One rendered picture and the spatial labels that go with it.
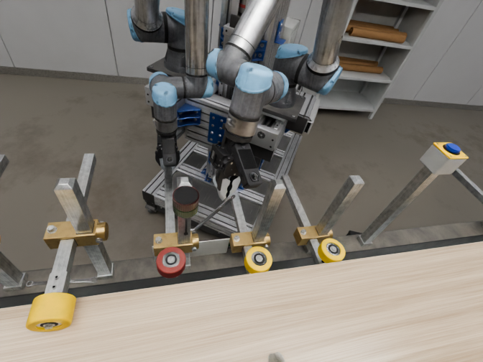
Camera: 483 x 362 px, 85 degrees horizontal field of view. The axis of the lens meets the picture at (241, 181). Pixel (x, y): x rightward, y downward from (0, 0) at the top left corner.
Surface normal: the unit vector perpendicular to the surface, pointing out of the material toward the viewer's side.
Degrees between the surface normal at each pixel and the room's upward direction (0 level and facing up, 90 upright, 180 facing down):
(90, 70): 90
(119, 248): 0
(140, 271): 0
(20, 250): 0
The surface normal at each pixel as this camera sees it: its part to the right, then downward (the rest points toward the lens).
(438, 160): -0.96, 0.04
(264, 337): 0.16, -0.68
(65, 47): 0.15, 0.73
